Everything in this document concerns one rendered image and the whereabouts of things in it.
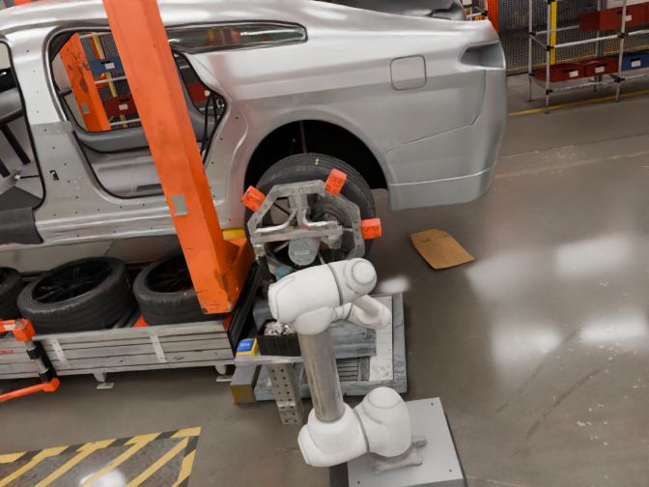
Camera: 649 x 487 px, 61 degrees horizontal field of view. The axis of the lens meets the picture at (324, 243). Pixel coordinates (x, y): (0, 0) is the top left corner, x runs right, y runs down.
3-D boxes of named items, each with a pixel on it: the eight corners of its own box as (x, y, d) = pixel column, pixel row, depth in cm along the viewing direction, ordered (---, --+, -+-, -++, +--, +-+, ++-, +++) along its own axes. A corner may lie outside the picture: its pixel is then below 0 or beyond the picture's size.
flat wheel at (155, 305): (245, 265, 377) (237, 234, 367) (252, 317, 319) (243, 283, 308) (149, 288, 371) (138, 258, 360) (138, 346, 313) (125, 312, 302)
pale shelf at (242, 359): (328, 337, 265) (327, 332, 264) (324, 360, 251) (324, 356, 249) (242, 343, 273) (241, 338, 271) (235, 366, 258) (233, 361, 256)
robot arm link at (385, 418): (420, 448, 194) (415, 401, 184) (372, 466, 191) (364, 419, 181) (401, 416, 208) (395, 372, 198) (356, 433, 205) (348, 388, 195)
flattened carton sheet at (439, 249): (443, 229, 433) (443, 225, 431) (475, 261, 384) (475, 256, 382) (407, 238, 429) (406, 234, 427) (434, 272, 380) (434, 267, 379)
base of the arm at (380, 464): (434, 462, 195) (433, 451, 192) (373, 476, 194) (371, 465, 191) (418, 424, 211) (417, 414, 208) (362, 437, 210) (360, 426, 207)
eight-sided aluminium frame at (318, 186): (369, 274, 280) (354, 175, 255) (369, 281, 274) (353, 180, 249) (266, 283, 289) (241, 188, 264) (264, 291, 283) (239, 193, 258)
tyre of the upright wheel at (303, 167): (401, 199, 286) (295, 126, 273) (402, 218, 265) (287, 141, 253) (329, 284, 315) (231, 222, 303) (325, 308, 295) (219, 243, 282)
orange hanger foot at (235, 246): (260, 247, 340) (247, 196, 325) (240, 295, 295) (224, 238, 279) (234, 250, 343) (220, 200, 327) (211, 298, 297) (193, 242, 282)
